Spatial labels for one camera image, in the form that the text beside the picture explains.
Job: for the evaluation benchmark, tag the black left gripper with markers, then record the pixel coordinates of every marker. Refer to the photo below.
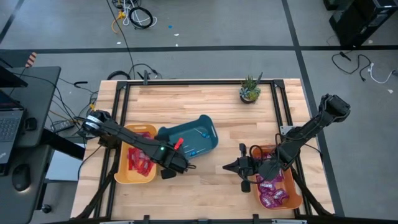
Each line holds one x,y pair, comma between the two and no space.
172,160

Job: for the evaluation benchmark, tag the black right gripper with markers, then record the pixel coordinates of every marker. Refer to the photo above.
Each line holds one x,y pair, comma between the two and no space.
248,166

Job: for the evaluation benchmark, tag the teal plastic bin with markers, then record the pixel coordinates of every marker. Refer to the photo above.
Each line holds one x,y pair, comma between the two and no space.
199,146

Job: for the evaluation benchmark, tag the purple Skittles candy pack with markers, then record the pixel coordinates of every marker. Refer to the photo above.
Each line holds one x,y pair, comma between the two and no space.
267,200
280,195
279,178
267,186

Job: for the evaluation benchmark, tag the red Twizzlers candy pack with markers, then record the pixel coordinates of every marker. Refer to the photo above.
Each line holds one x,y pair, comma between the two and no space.
132,154
150,166
143,170

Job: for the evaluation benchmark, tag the yellow plastic bin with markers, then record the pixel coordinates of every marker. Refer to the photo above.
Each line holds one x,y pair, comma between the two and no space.
133,177

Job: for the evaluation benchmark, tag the orange plastic bin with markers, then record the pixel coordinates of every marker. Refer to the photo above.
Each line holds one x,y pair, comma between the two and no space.
293,193

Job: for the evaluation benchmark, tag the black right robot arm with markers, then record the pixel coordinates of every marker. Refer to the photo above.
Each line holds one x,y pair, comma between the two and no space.
311,127

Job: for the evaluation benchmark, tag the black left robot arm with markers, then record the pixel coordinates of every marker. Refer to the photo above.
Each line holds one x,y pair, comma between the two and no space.
124,133

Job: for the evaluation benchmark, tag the potted succulent plant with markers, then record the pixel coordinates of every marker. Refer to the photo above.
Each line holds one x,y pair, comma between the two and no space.
249,91

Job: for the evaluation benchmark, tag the light grey box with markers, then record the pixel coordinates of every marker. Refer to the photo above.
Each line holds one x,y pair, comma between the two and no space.
65,168

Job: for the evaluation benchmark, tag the black power adapter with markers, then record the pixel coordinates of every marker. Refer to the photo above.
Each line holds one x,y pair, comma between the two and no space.
62,125

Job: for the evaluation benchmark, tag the black chair caster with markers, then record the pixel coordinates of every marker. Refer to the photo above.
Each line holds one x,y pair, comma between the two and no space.
46,208

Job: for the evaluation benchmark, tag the black desk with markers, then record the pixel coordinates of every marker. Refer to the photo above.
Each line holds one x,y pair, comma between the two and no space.
40,93

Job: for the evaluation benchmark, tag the black mouse with light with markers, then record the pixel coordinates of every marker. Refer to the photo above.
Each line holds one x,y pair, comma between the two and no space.
21,177

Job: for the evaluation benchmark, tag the dark laptop computer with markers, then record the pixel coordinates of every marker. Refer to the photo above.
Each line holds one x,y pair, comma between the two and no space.
9,127

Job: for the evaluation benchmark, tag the orange black striped object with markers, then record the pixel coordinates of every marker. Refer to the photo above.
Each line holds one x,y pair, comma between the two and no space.
31,59

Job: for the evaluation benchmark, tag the black equipment cabinet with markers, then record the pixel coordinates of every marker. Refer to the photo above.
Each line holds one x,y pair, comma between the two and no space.
360,18

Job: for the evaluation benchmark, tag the grey metal bracket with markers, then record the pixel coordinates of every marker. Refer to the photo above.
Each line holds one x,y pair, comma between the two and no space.
286,130

